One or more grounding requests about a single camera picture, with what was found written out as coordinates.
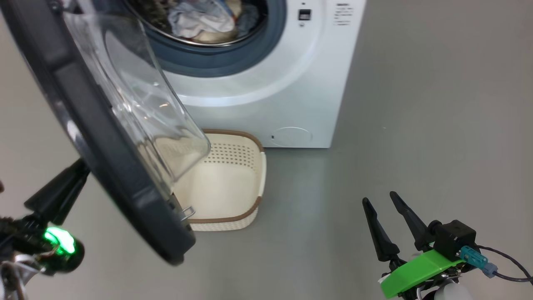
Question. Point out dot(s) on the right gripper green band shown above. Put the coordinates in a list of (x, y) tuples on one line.
[(420, 271)]

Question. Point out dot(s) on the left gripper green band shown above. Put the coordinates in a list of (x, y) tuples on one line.
[(50, 250)]

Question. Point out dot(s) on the dark round glass washer door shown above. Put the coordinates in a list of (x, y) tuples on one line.
[(95, 137)]

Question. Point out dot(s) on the blue cartoon-print clothes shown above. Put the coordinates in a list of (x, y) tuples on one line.
[(200, 21)]

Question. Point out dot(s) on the cream perforated laundry basket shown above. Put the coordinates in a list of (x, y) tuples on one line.
[(233, 183)]

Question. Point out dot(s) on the white front-load washing machine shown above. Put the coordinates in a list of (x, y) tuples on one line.
[(291, 75)]

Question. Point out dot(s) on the grey rubber door gasket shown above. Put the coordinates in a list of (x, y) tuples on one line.
[(216, 62)]

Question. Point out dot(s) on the round washer filter cover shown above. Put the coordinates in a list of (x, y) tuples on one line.
[(291, 136)]

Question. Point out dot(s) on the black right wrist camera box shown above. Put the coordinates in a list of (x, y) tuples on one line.
[(456, 237)]

